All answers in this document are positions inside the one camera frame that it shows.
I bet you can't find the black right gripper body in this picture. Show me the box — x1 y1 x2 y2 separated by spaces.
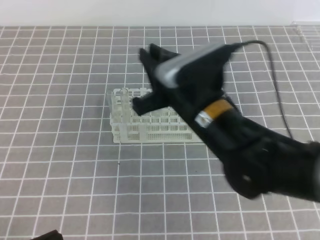
149 64 228 130

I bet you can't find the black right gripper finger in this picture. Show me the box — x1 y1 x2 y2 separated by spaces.
132 92 165 116
139 43 180 85

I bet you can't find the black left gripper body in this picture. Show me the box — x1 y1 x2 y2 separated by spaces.
31 229 63 240

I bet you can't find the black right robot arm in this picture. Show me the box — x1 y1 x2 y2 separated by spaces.
132 42 320 202

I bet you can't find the white plastic test tube rack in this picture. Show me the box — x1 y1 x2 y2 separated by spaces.
110 88 201 144

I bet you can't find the clear test tube in rack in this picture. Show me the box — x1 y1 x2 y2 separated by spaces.
120 88 131 124

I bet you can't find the clear test tube far left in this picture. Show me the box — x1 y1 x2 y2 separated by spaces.
105 90 115 116

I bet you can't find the grey checkered tablecloth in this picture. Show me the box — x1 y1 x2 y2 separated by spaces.
0 26 320 240

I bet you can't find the clear acrylic rack at edge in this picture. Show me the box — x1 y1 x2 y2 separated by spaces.
292 20 320 52

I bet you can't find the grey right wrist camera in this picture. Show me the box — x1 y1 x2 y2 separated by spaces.
154 43 238 89

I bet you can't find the black right camera cable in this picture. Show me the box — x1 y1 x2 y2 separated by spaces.
234 40 295 140

